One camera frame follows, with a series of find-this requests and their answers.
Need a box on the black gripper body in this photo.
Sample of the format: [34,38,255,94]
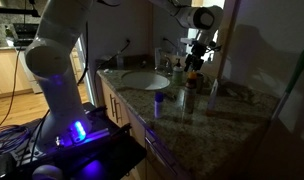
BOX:
[190,40,210,68]

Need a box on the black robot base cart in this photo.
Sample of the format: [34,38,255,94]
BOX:
[0,101,148,180]

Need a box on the silver cup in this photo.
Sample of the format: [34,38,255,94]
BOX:
[195,73,206,94]

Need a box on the green soap pump dispenser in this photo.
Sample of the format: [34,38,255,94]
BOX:
[171,58,185,86]

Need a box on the chrome faucet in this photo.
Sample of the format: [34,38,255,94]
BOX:
[160,54,175,76]

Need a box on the orange bottle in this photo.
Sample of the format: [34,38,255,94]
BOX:
[184,70,198,115]

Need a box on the white oval sink basin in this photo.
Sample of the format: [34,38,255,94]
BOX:
[121,70,171,91]

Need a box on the white bottle purple cap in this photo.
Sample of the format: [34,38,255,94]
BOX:
[153,91,166,120]

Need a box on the clear plastic bottle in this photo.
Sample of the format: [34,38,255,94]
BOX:
[115,51,125,71]

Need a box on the wooden vanity cabinet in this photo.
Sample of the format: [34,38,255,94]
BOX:
[98,74,193,180]

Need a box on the black kitchen appliance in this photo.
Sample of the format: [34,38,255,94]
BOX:
[12,22,40,48]

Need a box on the wooden kitchen cabinet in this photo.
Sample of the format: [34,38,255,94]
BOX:
[0,46,36,100]

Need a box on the black power cable with plug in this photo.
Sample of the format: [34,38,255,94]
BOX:
[100,39,132,69]

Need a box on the metal cabinet door handle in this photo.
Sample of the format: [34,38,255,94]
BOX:
[113,99,123,125]
[108,93,115,118]

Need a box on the green broom handle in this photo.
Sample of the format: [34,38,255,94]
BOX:
[271,39,304,121]

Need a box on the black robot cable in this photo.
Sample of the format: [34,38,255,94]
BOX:
[0,46,21,134]

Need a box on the bundle of floor cables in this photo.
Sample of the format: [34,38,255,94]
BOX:
[0,124,31,158]

